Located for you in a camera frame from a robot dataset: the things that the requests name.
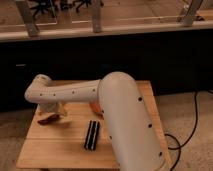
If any orange bowl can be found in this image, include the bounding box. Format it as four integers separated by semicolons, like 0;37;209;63
89;102;103;117

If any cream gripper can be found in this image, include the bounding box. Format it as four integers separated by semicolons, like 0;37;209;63
39;102;67;116

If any grey metal post middle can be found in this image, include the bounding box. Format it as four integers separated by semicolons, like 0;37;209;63
92;0;101;33

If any dried red chili pepper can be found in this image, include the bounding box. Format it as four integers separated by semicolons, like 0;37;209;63
37;114;60;125

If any black cable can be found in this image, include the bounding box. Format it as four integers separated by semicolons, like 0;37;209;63
164;89;213;171

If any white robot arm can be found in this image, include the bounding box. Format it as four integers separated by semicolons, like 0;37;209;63
24;72;169;171

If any grey metal post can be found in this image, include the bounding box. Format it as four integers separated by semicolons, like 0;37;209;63
92;0;101;33
182;0;203;27
15;0;39;37

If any grey metal post right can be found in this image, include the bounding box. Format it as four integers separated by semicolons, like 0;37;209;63
182;0;203;27

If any black office chair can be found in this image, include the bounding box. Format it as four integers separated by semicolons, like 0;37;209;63
28;0;57;18
71;0;104;13

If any wooden table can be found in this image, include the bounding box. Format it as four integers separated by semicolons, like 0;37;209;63
15;80;173;171

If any black office chair right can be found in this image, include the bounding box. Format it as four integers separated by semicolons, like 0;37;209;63
71;0;104;13

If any black white striped block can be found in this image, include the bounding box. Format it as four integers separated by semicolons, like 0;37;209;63
84;121;100;151

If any grey metal post left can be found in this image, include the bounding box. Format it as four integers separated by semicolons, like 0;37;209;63
15;0;39;37

